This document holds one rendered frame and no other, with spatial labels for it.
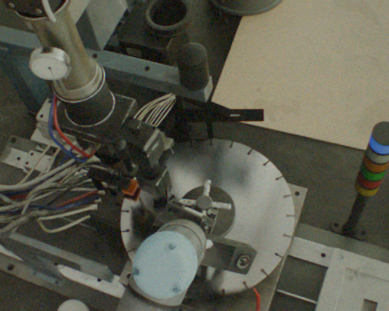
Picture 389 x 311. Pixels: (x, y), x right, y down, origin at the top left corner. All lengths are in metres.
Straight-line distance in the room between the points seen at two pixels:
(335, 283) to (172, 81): 0.49
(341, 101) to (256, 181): 0.43
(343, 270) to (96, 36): 0.61
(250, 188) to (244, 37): 0.58
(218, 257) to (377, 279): 0.35
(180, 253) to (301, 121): 0.79
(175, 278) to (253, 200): 0.43
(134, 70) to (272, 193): 0.37
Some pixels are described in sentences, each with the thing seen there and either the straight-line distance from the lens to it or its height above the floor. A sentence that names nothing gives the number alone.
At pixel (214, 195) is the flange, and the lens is 1.09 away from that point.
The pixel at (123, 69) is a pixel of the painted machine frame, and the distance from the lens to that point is 1.17.
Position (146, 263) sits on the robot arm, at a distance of 0.69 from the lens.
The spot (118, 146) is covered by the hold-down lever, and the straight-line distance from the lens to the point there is 0.79.
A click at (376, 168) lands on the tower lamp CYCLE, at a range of 0.99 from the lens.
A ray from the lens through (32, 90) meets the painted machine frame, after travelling 1.43.
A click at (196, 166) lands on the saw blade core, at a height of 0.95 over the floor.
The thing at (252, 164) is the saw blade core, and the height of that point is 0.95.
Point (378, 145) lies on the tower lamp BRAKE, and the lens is 0.93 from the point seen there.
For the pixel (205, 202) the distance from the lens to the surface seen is 1.03.
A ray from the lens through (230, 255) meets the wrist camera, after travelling 0.89.
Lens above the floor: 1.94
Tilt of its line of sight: 61 degrees down
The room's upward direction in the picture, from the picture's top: 11 degrees counter-clockwise
